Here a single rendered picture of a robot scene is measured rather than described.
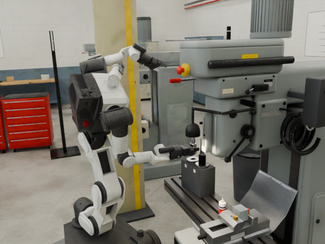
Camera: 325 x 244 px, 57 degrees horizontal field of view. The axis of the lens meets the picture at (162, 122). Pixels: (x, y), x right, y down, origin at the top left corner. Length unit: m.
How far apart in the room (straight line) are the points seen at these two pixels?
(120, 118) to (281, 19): 0.91
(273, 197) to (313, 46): 5.16
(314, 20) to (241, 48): 5.47
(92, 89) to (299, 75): 1.07
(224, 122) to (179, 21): 10.00
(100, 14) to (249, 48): 1.90
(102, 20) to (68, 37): 7.29
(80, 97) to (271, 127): 0.97
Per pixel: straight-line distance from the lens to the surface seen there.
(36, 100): 5.80
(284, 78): 1.61
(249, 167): 3.56
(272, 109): 1.58
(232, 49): 1.38
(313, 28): 6.84
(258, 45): 1.46
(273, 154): 1.91
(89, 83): 1.68
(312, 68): 1.74
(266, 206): 1.93
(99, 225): 2.15
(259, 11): 1.60
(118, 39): 3.07
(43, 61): 10.28
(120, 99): 1.64
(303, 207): 1.88
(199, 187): 1.94
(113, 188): 1.92
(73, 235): 2.39
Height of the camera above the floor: 1.89
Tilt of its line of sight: 15 degrees down
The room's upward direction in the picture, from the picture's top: 2 degrees counter-clockwise
